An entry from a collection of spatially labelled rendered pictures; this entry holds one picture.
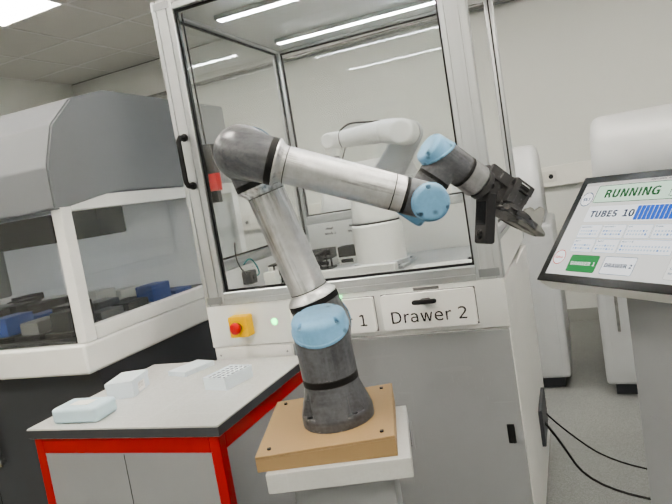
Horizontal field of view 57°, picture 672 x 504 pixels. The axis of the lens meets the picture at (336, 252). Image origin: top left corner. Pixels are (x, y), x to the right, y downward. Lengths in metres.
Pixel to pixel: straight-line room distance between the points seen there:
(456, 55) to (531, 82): 3.17
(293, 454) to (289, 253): 0.42
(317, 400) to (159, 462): 0.60
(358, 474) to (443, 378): 0.80
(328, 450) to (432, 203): 0.51
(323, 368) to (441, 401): 0.82
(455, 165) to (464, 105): 0.52
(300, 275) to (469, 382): 0.80
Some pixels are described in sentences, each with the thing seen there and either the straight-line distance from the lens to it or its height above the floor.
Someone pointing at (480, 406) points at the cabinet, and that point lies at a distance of 2.01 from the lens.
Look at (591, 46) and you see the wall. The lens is 5.03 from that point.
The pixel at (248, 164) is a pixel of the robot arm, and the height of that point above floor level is 1.35.
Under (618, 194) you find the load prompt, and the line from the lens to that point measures 1.68.
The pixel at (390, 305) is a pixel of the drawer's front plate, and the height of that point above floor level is 0.90.
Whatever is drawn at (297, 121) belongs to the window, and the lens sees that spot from 2.03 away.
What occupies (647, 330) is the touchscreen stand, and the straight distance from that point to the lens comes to 1.63.
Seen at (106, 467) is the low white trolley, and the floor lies 0.64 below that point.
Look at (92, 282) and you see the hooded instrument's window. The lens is 2.34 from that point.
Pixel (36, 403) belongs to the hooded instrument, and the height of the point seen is 0.69.
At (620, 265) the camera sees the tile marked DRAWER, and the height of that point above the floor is 1.01.
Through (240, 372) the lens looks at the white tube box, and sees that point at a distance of 1.90.
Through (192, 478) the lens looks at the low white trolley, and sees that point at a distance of 1.72.
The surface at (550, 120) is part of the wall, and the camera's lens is 5.01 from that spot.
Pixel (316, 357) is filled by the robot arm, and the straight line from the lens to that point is 1.25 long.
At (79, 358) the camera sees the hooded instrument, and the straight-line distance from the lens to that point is 2.29.
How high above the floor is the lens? 1.27
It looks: 5 degrees down
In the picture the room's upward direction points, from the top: 9 degrees counter-clockwise
